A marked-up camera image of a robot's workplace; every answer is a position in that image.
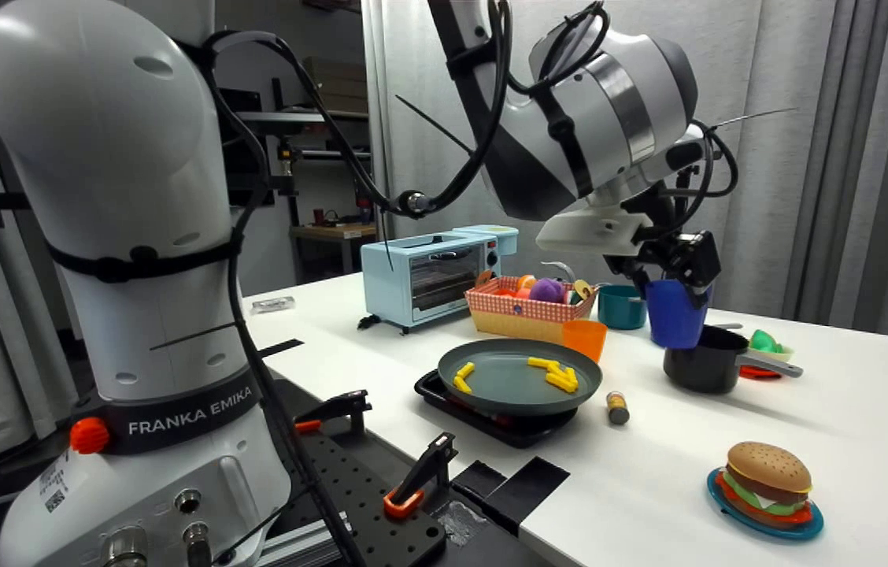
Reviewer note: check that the red felt disc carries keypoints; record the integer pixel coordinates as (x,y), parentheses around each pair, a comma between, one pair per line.
(760,372)

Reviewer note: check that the grey round plate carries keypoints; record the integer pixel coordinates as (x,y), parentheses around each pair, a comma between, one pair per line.
(509,380)

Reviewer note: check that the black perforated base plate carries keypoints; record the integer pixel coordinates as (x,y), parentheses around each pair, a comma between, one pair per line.
(359,494)

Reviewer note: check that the yellow plush toy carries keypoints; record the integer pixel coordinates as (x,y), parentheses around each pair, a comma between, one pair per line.
(580,290)

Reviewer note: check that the small teal plate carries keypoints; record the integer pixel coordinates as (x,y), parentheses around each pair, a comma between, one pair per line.
(768,526)

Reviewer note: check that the toy hamburger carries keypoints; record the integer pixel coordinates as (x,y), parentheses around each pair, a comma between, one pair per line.
(768,477)

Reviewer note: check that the green felt disc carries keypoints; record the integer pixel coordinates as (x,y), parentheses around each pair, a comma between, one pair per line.
(768,344)

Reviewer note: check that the aluminium rail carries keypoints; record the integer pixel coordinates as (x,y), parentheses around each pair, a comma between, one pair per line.
(296,547)

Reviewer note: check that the dark metal shelf rack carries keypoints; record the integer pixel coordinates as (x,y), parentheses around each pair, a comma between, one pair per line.
(307,119)

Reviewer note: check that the teal toy pot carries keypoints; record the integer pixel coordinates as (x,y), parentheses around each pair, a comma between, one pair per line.
(621,311)

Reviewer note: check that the black table edge bracket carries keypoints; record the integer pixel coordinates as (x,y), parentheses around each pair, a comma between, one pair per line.
(518,491)

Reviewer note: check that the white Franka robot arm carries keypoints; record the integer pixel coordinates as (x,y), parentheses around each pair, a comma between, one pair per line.
(149,334)

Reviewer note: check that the black toy pot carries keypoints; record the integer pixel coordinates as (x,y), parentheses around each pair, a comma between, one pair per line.
(700,371)

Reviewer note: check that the red orange plush toy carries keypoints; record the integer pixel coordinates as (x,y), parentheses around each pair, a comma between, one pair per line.
(509,286)

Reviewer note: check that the blue plastic cup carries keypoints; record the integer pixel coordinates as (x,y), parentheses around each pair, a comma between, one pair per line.
(677,318)

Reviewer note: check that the grey curtain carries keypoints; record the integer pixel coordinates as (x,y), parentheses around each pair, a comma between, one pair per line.
(865,159)

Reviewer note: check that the black toy stove burner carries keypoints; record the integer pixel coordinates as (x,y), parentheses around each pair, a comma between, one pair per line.
(496,428)

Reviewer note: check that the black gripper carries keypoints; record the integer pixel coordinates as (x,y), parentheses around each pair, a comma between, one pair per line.
(680,257)

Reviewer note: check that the small toy food can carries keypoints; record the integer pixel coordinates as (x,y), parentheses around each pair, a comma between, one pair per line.
(617,411)

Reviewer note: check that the yellow toy fry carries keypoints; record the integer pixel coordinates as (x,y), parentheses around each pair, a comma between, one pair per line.
(540,362)
(559,372)
(568,387)
(467,367)
(458,387)

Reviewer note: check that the purple plush toy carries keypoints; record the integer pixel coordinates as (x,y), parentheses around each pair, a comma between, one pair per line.
(546,290)

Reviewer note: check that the light blue toy oven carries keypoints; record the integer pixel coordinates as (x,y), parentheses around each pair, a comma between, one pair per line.
(431,279)

